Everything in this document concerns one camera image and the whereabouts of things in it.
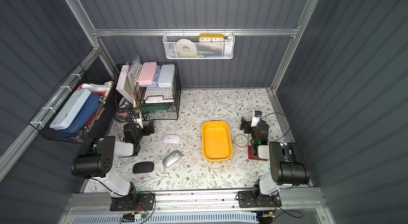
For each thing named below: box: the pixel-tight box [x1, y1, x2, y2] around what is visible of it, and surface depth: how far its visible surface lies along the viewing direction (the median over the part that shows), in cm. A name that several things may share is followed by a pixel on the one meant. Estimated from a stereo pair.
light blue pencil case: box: [157, 64, 176, 88], surface depth 99 cm
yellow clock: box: [198, 33, 225, 43], surface depth 90 cm
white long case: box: [49, 88, 92, 131], surface depth 68 cm
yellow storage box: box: [201, 120, 234, 163], surface depth 95 cm
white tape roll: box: [175, 38, 197, 55], surface depth 86 cm
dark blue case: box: [59, 92, 102, 135], surface depth 69 cm
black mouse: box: [132, 161, 155, 174], surface depth 86 cm
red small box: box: [247, 145, 268, 162], surface depth 73 cm
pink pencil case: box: [137, 62, 158, 86], surface depth 96 cm
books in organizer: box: [115, 55, 143, 106], surface depth 91 cm
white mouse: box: [161, 134, 182, 144], surface depth 96 cm
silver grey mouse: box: [162, 150, 182, 168], surface depth 89 cm
